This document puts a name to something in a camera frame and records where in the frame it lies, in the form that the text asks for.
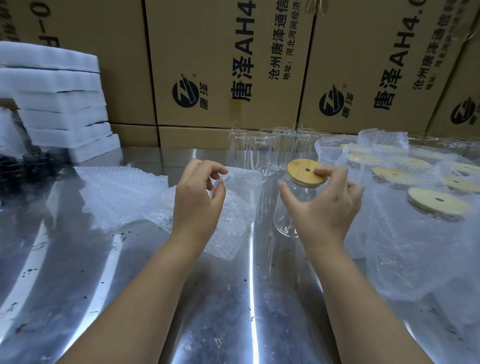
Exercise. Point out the person's right hand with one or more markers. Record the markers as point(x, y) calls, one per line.
point(324, 215)

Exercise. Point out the person's left hand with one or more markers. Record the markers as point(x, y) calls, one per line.
point(193, 204)

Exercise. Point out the person's right thumb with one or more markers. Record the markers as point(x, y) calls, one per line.
point(288, 192)

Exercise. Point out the person's left thumb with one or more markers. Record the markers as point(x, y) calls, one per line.
point(219, 195)

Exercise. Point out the round bamboo lid with hole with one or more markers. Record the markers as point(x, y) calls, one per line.
point(300, 172)

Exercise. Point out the person's left forearm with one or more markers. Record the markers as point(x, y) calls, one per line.
point(146, 300)

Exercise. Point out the person's right forearm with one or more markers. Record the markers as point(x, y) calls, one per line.
point(360, 307)

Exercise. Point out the clear drinking glass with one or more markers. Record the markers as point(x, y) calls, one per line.
point(283, 217)

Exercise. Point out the row of clear glass cups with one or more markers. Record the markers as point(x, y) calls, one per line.
point(262, 150)

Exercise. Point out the plain cardboard box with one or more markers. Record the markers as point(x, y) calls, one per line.
point(137, 135)
point(195, 137)

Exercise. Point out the small bubble wrap sheet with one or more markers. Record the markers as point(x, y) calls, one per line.
point(123, 195)

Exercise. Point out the large bubble wrap sheet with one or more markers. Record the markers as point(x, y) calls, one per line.
point(405, 247)

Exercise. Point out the printed cardboard box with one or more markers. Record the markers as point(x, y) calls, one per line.
point(112, 37)
point(461, 97)
point(375, 56)
point(225, 56)

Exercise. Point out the group of bamboo lids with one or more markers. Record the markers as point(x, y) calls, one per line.
point(435, 198)

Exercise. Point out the stack of white foam blocks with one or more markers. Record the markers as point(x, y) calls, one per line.
point(60, 101)

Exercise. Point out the group of black caps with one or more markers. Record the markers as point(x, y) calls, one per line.
point(30, 168)

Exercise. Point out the clear plastic bag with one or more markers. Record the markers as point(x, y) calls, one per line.
point(9, 131)

